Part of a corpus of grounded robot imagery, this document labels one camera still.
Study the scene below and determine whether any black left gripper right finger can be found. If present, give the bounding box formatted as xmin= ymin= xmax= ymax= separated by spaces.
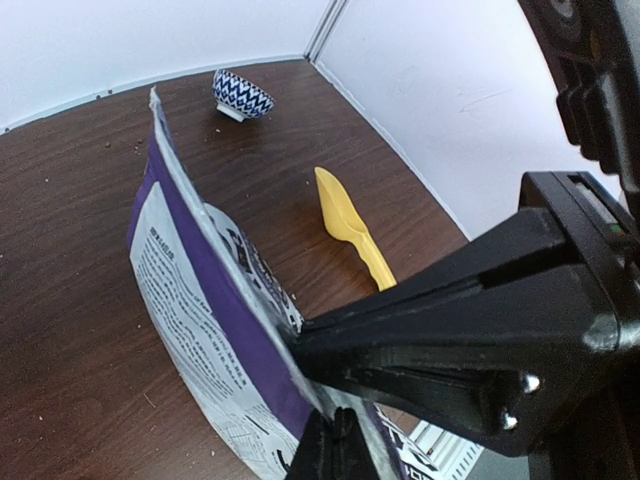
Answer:
xmin=291 ymin=172 xmax=625 ymax=456

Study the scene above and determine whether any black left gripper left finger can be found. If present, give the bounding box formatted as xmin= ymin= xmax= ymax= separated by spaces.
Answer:
xmin=285 ymin=408 xmax=379 ymax=480

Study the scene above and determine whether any purple pet food bag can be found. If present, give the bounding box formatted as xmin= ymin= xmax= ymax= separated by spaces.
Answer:
xmin=127 ymin=92 xmax=440 ymax=479

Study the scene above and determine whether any yellow plastic scoop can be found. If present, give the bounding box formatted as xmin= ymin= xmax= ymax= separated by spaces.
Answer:
xmin=314 ymin=167 xmax=397 ymax=291

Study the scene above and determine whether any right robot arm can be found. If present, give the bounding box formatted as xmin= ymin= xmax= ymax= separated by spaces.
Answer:
xmin=519 ymin=1 xmax=639 ymax=195

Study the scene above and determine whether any blue white patterned bowl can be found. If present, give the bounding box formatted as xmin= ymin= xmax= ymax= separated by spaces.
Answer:
xmin=212 ymin=69 xmax=275 ymax=123

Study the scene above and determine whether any front aluminium rail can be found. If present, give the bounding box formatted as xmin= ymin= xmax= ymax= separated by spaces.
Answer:
xmin=410 ymin=421 xmax=484 ymax=480

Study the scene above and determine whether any right aluminium frame post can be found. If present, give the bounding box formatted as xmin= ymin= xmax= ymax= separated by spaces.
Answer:
xmin=304 ymin=0 xmax=348 ymax=64

